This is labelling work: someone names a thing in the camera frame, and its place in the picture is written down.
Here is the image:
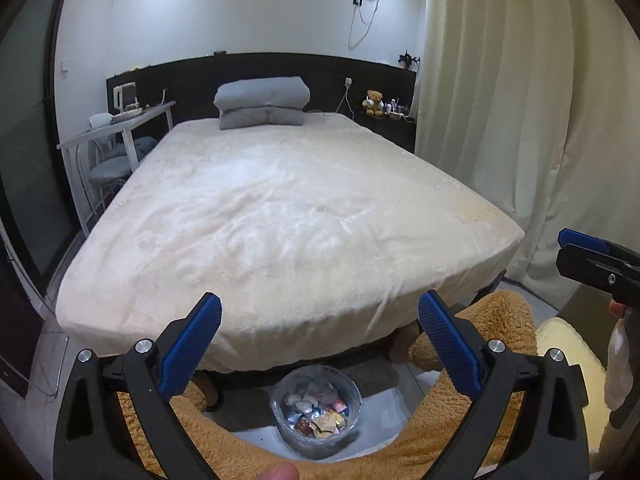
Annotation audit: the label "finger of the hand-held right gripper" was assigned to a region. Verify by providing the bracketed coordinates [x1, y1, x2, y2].
[558, 228, 640, 270]
[556, 243, 640, 306]

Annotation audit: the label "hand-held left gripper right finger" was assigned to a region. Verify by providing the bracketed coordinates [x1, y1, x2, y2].
[418, 290, 591, 480]

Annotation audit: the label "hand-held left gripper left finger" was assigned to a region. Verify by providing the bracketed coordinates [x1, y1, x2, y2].
[52, 291, 223, 480]

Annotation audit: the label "bin with clear bag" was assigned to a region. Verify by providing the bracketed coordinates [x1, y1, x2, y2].
[270, 365, 363, 461]

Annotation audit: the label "person's left hand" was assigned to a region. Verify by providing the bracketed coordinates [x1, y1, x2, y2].
[262, 462, 301, 480]

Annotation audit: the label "brown fleece pants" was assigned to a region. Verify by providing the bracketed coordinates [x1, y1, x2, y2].
[117, 290, 539, 480]

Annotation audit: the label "cream fleece cloth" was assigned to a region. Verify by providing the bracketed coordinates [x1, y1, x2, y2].
[537, 316, 614, 461]

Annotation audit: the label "cream curtain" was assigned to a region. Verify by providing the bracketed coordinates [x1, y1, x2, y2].
[415, 0, 640, 311]

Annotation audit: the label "bed with beige blanket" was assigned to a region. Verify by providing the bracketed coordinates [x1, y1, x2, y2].
[55, 112, 526, 373]

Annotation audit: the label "black nightstand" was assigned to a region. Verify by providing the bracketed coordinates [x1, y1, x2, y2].
[356, 112, 417, 154]

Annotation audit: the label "group of toiletry bottles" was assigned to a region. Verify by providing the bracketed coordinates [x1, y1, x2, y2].
[385, 97, 414, 121]

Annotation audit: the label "white desk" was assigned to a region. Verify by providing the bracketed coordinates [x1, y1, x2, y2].
[56, 101, 177, 231]

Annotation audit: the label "brown teddy bear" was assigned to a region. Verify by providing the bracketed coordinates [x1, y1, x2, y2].
[362, 90, 385, 117]

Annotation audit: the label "white desk appliance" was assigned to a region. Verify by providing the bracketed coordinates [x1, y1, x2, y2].
[112, 82, 139, 111]

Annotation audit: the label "frosted glass door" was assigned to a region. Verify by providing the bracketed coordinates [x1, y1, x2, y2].
[0, 0, 83, 286]

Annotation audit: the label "black headboard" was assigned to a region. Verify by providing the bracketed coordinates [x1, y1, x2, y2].
[106, 52, 417, 127]

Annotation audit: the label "bedside socket with cable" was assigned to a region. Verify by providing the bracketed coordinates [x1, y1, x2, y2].
[305, 77, 354, 117]

